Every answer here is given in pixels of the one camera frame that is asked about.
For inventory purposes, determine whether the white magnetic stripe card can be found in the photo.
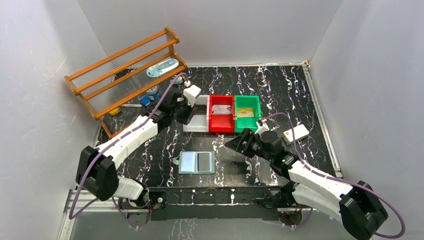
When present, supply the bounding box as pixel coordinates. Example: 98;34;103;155
212;104;232;115

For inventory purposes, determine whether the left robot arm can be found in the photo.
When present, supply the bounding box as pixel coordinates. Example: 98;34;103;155
75;86;201;205

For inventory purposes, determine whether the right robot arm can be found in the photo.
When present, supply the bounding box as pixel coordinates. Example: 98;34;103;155
225;128;389;240

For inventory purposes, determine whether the gold card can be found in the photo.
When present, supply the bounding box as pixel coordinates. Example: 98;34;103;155
236;108;255;118

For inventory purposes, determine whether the white plastic bin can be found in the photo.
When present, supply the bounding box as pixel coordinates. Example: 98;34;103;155
183;95;210;133

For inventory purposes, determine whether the blue small block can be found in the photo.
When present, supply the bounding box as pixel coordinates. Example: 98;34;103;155
139;96;151;107

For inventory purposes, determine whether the green plastic bin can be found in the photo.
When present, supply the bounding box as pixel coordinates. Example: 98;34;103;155
234;95;262;133

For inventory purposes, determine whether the white small box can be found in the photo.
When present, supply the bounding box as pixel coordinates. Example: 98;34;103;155
282;124;310;145

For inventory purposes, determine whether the red plastic bin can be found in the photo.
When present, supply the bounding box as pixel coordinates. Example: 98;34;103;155
209;95;236;133

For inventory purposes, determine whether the white marker pen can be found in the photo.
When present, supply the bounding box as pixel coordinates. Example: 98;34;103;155
119;103;144;108

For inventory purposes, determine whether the yellow small block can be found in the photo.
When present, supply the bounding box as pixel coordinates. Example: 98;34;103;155
109;107;121;116

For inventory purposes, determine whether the orange wooden shelf rack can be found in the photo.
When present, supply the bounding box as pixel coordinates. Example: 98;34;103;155
64;27;188;138

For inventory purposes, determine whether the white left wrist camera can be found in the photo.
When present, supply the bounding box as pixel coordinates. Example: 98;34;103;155
183;80;202;107

